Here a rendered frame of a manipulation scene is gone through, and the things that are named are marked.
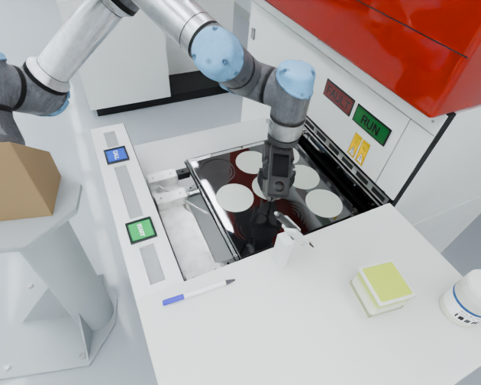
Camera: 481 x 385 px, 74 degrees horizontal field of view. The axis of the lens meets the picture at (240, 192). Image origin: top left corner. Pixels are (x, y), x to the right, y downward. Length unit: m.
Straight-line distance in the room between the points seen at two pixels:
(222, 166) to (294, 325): 0.50
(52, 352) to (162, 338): 1.15
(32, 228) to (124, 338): 0.82
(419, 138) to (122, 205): 0.66
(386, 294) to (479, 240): 1.87
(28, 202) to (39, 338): 0.91
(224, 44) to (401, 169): 0.50
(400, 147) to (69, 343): 1.50
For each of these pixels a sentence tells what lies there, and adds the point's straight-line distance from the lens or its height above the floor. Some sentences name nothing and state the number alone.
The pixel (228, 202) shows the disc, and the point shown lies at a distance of 0.84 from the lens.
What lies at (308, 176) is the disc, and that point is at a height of 0.90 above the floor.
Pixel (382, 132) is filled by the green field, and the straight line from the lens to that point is 0.83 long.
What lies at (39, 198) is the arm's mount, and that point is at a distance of 0.96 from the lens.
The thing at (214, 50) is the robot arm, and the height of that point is 1.32.
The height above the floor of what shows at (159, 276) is 0.96.
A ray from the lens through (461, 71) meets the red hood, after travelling 0.66.
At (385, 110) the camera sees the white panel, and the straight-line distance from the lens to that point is 0.82.
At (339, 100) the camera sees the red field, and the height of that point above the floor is 1.10.
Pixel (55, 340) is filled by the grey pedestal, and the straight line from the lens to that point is 1.74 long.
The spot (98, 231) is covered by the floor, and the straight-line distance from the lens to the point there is 2.00.
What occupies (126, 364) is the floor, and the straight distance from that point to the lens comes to 1.63.
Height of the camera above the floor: 1.54
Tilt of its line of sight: 47 degrees down
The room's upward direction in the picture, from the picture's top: 6 degrees clockwise
